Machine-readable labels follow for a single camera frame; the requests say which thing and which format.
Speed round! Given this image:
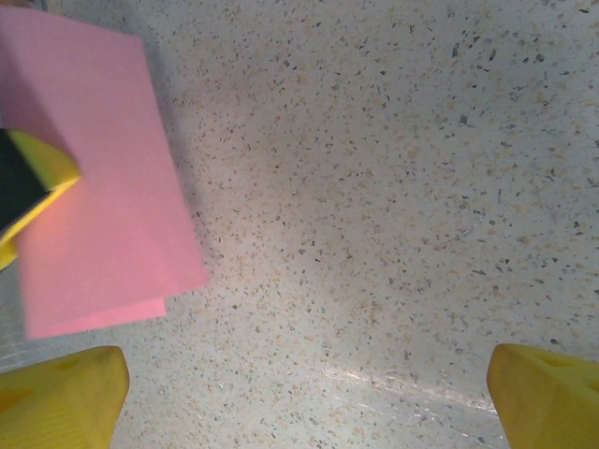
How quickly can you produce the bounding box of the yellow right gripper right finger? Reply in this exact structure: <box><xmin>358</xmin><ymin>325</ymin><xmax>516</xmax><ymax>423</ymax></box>
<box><xmin>485</xmin><ymin>343</ymin><xmax>599</xmax><ymax>449</ymax></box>

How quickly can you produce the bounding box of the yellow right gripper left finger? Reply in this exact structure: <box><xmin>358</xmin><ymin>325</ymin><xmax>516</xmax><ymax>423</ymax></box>
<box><xmin>0</xmin><ymin>344</ymin><xmax>130</xmax><ymax>449</ymax></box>

